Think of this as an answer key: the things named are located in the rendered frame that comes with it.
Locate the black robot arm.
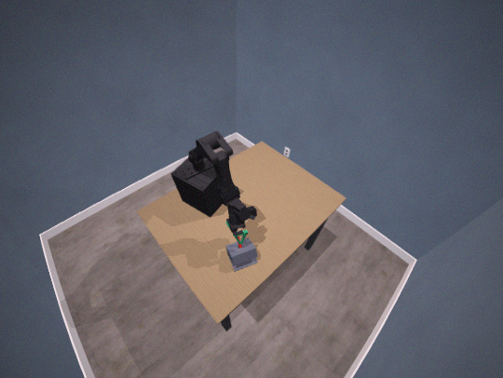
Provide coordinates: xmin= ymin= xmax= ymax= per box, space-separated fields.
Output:
xmin=181 ymin=131 xmax=257 ymax=225

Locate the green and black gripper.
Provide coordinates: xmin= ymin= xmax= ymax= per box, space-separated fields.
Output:
xmin=226 ymin=213 xmax=248 ymax=244

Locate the grey sloped panel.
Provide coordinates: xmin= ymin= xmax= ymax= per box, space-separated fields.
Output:
xmin=226 ymin=238 xmax=257 ymax=272

